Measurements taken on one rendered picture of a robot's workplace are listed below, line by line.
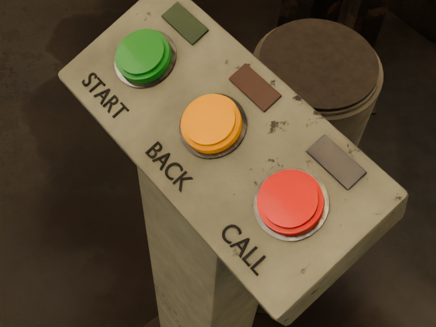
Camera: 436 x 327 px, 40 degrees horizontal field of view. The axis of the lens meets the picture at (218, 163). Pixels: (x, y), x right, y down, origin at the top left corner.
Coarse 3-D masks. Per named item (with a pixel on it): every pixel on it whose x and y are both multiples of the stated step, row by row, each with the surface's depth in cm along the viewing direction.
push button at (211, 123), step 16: (208, 96) 39; (224, 96) 39; (192, 112) 39; (208, 112) 39; (224, 112) 38; (192, 128) 38; (208, 128) 38; (224, 128) 38; (240, 128) 38; (192, 144) 38; (208, 144) 38; (224, 144) 38
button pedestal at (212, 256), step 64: (192, 64) 41; (256, 64) 40; (128, 128) 41; (256, 128) 39; (320, 128) 38; (192, 192) 38; (256, 192) 37; (384, 192) 35; (192, 256) 48; (256, 256) 36; (320, 256) 35; (192, 320) 61
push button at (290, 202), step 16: (272, 176) 36; (288, 176) 36; (304, 176) 36; (272, 192) 36; (288, 192) 36; (304, 192) 35; (320, 192) 35; (272, 208) 35; (288, 208) 35; (304, 208) 35; (320, 208) 35; (272, 224) 35; (288, 224) 35; (304, 224) 35
